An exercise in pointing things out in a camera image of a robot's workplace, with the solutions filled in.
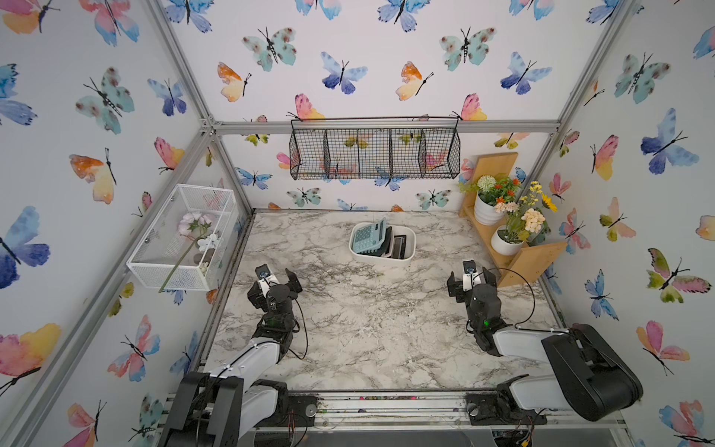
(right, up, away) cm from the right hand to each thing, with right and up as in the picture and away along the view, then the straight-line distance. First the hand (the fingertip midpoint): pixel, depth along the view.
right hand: (473, 268), depth 88 cm
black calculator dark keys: (-27, +6, +10) cm, 30 cm away
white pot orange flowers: (+11, +24, +10) cm, 28 cm away
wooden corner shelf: (+12, -1, +1) cm, 12 cm away
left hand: (-61, -1, -2) cm, 61 cm away
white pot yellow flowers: (+15, +13, -4) cm, 20 cm away
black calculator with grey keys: (-22, +6, +17) cm, 28 cm away
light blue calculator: (-32, +10, +14) cm, 37 cm away
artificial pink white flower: (-79, +13, -14) cm, 81 cm away
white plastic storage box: (-22, +13, +20) cm, 32 cm away
